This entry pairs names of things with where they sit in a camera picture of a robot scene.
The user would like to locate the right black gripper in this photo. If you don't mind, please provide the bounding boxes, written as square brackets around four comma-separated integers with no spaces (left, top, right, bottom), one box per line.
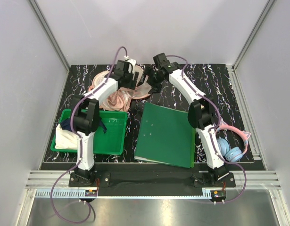
[137,65,165,95]

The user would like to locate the pink satin bra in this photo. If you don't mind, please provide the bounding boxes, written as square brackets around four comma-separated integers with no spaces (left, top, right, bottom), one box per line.
[100,88,133,112]

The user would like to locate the pink mesh laundry bag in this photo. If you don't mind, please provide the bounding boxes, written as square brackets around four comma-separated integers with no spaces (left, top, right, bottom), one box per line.
[88,71,151,99]

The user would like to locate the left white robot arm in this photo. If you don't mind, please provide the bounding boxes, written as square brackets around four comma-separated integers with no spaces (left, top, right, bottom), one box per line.
[70,69,140,186]

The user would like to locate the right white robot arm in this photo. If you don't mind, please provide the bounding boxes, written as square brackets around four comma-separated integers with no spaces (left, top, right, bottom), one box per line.
[143,66,229,187]

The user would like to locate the navy blue garment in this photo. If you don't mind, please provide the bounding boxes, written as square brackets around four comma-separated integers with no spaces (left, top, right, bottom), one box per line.
[60,118,107,133]

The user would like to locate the white cloth garment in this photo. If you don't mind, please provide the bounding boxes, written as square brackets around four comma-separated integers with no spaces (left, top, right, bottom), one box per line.
[55,124,78,150]

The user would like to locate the blue pink cat headphones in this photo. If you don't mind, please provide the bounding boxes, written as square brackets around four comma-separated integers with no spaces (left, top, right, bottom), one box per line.
[214,122,251,162]

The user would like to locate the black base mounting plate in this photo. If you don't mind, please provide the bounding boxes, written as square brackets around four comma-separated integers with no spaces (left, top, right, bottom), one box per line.
[69,171,236,188]

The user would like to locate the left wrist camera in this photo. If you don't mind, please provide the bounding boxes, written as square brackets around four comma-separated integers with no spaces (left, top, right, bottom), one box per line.
[114,59,137,75]

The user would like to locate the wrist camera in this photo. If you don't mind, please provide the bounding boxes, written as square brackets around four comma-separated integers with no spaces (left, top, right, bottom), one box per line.
[114,59,137,75]
[153,53,170,69]

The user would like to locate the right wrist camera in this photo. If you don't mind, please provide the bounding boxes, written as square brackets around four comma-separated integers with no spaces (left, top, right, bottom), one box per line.
[153,53,170,69]

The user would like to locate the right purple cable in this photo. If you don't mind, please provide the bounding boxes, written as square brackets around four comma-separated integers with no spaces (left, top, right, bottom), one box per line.
[166,54,248,204]

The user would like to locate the purple cable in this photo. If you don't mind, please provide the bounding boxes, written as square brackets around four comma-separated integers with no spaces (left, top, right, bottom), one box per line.
[166,54,248,204]
[50,46,129,224]

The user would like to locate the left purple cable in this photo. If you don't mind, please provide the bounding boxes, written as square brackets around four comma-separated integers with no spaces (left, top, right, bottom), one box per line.
[50,46,129,224]

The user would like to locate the green ring binder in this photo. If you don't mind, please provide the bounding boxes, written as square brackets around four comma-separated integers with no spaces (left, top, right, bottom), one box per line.
[134,103,196,168]

